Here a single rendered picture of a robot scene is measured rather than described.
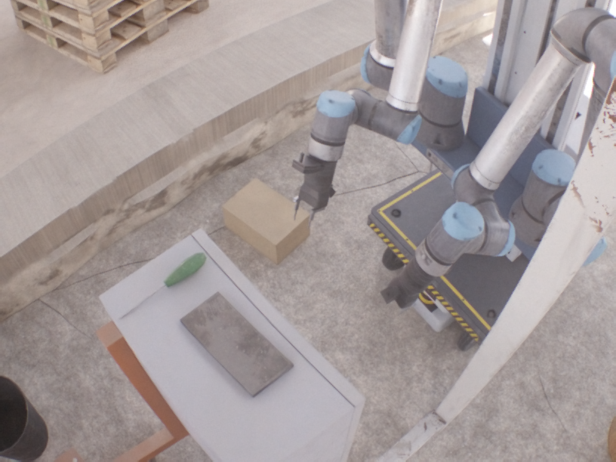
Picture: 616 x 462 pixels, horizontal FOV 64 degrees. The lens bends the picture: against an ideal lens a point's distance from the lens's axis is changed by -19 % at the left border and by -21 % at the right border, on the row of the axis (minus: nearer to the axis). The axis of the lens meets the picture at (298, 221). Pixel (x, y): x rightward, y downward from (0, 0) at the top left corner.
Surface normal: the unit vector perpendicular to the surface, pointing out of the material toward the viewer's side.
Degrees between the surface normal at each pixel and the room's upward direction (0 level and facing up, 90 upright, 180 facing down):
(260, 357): 0
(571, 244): 99
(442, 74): 5
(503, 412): 0
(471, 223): 20
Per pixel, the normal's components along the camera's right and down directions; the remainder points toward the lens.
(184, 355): -0.02, -0.61
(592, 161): -0.76, 0.61
